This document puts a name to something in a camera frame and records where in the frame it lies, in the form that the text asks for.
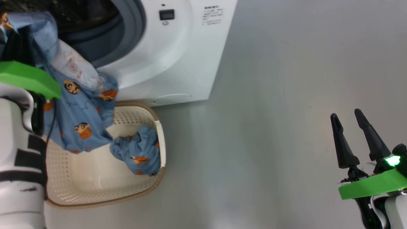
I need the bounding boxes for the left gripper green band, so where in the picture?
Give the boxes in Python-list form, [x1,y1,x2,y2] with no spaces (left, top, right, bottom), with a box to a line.
[0,31,61,134]

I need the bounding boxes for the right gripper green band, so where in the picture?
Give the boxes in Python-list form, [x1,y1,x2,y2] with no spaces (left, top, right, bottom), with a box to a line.
[331,109,407,229]

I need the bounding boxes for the large blue cartoon print garment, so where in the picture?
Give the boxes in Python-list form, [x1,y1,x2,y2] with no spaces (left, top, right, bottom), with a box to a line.
[0,11,119,154]

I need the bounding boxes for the small blue cartoon print garment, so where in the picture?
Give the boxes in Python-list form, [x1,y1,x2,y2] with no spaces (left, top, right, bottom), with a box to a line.
[110,125,161,176]

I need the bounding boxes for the grey rubber door gasket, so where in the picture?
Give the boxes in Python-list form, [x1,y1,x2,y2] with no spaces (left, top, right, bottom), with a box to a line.
[59,0,147,69]

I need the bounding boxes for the cream perforated laundry basket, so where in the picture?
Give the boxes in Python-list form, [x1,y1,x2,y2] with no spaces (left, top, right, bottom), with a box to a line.
[45,101,166,210]

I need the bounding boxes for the black door lock latch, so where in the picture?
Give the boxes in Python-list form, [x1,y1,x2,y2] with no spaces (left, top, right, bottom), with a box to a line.
[159,9,175,21]

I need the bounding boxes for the white front-load washing machine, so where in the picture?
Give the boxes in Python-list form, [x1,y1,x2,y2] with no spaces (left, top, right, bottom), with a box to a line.
[0,0,238,107]

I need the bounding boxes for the round white filter cover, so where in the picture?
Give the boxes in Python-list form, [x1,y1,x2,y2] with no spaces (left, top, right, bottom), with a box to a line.
[149,93,193,105]

